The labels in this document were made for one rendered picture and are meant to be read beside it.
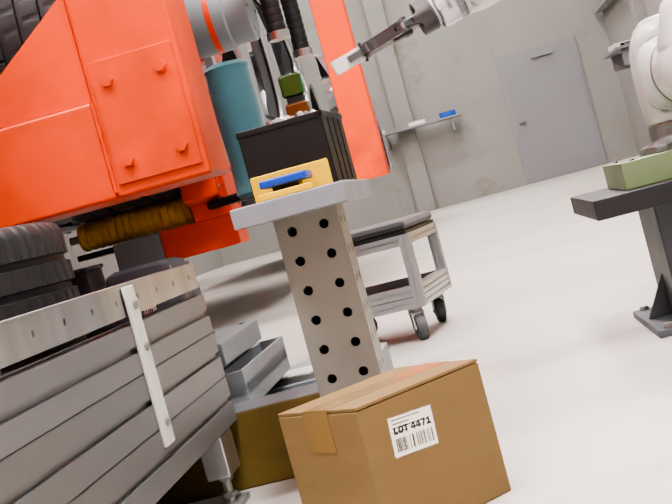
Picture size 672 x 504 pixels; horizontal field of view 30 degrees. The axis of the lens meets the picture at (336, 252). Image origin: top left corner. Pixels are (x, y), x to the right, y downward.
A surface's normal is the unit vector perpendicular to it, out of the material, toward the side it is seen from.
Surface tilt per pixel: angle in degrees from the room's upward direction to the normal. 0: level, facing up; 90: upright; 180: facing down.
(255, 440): 90
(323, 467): 90
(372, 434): 90
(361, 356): 90
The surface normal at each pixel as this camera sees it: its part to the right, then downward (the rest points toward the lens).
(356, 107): -0.11, 0.06
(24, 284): 0.88, -0.22
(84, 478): 0.96, -0.25
